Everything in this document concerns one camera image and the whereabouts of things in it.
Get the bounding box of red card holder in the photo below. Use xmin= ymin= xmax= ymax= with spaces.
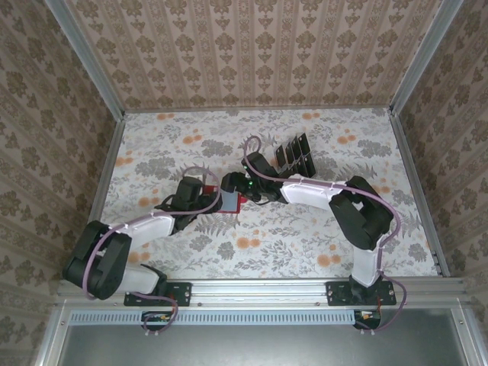
xmin=201 ymin=184 xmax=247 ymax=214

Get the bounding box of grey slotted cable duct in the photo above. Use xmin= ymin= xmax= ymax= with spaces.
xmin=69 ymin=309 xmax=384 ymax=326

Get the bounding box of aluminium front rail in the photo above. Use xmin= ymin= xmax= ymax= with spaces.
xmin=56 ymin=277 xmax=469 ymax=307

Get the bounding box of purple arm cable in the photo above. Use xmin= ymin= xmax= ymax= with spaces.
xmin=242 ymin=135 xmax=408 ymax=337
xmin=82 ymin=165 xmax=224 ymax=339

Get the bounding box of aluminium frame post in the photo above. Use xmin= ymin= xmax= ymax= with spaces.
xmin=388 ymin=0 xmax=467 ymax=117
xmin=42 ymin=0 xmax=128 ymax=122

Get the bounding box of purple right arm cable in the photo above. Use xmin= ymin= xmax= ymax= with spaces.
xmin=242 ymin=135 xmax=408 ymax=337

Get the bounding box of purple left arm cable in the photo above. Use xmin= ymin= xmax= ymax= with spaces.
xmin=82 ymin=165 xmax=224 ymax=339

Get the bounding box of black connector board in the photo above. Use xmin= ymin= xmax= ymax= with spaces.
xmin=352 ymin=309 xmax=384 ymax=332
xmin=140 ymin=310 xmax=179 ymax=332

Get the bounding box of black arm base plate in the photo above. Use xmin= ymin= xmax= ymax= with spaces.
xmin=123 ymin=281 xmax=192 ymax=307
xmin=326 ymin=280 xmax=397 ymax=307

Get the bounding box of clear acrylic card stand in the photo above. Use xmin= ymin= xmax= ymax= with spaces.
xmin=273 ymin=131 xmax=319 ymax=180

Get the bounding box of aluminium lower frame profile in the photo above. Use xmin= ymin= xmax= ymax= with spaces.
xmin=33 ymin=304 xmax=75 ymax=366
xmin=451 ymin=307 xmax=482 ymax=366

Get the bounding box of grey metal sheet panel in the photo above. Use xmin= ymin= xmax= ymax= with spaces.
xmin=60 ymin=323 xmax=466 ymax=366

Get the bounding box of aluminium side rail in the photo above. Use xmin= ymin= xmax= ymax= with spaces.
xmin=89 ymin=114 xmax=127 ymax=224
xmin=388 ymin=112 xmax=451 ymax=278

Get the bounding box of floral patterned table cover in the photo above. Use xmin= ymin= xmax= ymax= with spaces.
xmin=97 ymin=108 xmax=439 ymax=281

